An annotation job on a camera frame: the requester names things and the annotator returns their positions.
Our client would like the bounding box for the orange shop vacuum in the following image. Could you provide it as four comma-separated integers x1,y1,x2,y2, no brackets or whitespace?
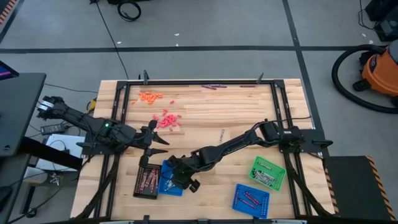
353,39,398,101
330,44,398,114

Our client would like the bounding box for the small red ball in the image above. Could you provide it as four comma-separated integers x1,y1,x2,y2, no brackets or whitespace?
146,169,155,189

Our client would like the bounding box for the hazard striped floor mat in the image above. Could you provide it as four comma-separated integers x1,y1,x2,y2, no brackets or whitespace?
0,0,19,26

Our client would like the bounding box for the blue plastic basket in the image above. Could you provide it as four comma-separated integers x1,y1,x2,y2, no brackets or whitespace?
231,183,271,220
157,159,188,197

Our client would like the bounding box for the coiled black floor cable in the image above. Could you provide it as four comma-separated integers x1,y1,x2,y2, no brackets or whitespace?
116,0,142,22

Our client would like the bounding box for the computer monitor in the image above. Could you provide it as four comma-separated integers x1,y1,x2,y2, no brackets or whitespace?
0,60,21,82

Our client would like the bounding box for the green plastic basket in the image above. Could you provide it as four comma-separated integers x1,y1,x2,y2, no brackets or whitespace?
248,155,287,192

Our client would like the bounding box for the black platform with hazard stripes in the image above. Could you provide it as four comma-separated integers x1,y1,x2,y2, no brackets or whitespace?
322,155,398,222

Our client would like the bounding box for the black equipment case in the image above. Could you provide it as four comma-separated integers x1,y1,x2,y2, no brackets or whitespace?
364,0,398,43

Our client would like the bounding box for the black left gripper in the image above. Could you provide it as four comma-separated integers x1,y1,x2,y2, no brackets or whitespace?
133,119,170,169

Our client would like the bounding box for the black plastic basket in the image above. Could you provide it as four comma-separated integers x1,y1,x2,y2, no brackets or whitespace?
132,162,162,200

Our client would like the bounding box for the white box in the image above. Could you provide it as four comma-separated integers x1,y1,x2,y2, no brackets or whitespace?
35,133,86,172

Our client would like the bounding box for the long black floor cable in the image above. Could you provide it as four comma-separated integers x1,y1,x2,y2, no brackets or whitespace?
93,0,130,80

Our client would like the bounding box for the black desk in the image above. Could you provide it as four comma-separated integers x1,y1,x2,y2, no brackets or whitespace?
0,72,84,224

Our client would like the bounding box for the black power adapter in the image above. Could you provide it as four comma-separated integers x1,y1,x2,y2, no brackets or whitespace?
40,123,67,136

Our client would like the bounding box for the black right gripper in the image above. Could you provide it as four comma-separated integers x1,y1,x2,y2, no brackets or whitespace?
167,154,201,194

